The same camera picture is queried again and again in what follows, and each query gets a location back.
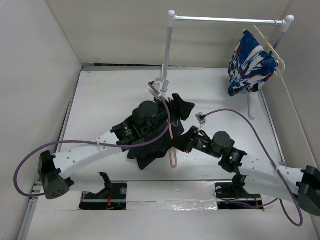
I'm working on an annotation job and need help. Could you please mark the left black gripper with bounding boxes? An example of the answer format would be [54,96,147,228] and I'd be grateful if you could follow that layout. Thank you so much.
[144,93,193,137]

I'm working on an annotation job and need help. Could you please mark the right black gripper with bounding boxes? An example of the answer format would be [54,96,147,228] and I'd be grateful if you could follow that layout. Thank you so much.
[167,125,222,159]

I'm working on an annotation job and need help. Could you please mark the pink plastic hanger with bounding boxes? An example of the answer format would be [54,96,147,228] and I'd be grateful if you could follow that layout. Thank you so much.
[168,124,178,169]

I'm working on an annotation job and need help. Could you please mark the black trousers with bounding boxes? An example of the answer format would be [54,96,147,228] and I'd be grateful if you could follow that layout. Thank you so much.
[127,97,185,170]

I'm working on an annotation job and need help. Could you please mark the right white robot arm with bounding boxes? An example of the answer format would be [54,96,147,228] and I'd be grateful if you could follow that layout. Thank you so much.
[175,126,320,216]

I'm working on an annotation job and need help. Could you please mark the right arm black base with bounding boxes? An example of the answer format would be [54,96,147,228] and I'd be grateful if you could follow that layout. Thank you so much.
[213,174,264,210]

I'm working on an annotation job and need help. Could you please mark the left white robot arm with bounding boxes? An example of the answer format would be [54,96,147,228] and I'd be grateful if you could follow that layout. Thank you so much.
[38,93,195,200]

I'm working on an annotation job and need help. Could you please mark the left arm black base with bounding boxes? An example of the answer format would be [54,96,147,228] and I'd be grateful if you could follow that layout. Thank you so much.
[79,172,128,211]

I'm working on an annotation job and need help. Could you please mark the cream plastic hanger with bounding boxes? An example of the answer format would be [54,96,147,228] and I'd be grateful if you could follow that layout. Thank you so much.
[253,24,286,77]

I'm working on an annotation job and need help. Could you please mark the blue white patterned garment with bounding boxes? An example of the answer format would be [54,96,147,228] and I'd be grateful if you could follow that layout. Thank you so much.
[227,30,280,97]

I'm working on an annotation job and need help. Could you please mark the white metal clothes rack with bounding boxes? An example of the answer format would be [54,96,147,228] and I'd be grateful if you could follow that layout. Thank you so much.
[158,10,296,118]

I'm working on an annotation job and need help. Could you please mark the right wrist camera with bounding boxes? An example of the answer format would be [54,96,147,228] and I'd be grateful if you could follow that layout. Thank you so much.
[195,112,207,125]

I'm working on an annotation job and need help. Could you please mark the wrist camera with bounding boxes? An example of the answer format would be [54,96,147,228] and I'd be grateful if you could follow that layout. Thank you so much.
[195,112,207,125]
[149,78,169,100]

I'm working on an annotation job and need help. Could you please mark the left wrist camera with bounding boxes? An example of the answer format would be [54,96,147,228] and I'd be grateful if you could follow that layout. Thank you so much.
[149,78,169,100]

